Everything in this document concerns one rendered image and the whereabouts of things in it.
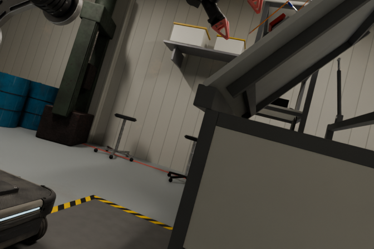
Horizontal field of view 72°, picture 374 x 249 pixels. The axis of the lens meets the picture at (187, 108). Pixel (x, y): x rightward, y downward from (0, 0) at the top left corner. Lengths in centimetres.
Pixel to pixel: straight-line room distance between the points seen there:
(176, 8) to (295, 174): 435
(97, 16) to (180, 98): 177
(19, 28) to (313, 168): 625
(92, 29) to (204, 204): 363
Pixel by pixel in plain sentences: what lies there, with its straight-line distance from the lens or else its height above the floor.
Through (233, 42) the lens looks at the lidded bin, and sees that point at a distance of 383.
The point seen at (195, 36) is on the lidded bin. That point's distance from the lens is 390.
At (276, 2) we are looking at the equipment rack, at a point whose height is 183.
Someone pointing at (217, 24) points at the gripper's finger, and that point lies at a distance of 113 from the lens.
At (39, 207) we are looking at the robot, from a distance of 138.
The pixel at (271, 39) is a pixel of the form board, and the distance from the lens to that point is 77.
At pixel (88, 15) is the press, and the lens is 420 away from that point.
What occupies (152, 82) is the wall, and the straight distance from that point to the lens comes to 450.
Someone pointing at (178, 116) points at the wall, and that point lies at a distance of 425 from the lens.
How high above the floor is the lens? 74
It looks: 4 degrees up
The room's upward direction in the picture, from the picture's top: 16 degrees clockwise
